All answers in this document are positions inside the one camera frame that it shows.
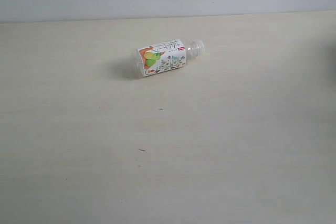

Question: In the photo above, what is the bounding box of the tea bottle with fruit label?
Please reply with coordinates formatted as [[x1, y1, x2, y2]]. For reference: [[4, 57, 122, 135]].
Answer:
[[133, 39, 205, 77]]

